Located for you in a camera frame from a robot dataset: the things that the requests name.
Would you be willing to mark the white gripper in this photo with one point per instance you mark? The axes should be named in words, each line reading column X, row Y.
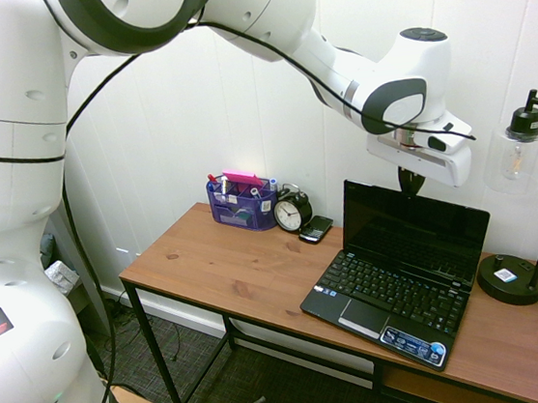
column 429, row 161

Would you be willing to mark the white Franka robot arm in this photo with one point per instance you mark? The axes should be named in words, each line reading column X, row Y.
column 24, row 229

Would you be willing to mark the black laptop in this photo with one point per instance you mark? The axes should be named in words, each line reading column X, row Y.
column 396, row 294

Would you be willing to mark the black mobile phone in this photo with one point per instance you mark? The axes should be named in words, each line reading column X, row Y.
column 316, row 229

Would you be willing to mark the black twin-bell alarm clock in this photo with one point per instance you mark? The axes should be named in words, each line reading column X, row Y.
column 290, row 213

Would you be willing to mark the white marker blue cap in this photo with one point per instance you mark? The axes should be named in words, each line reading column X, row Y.
column 273, row 184

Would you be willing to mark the black desk lamp glass shade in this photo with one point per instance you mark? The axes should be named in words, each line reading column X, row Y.
column 509, row 283

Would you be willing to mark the pink sticky note pad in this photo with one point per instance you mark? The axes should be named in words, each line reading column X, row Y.
column 241, row 176

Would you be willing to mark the purple mesh desk organizer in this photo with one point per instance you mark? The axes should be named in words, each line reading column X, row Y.
column 241, row 212

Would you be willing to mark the red capped pen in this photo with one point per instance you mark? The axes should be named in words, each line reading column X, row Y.
column 211, row 179

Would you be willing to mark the crumpled silver foil bag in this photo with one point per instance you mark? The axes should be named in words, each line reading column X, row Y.
column 61, row 278

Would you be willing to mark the wooden desk black metal frame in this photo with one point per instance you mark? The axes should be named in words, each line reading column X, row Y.
column 237, row 263

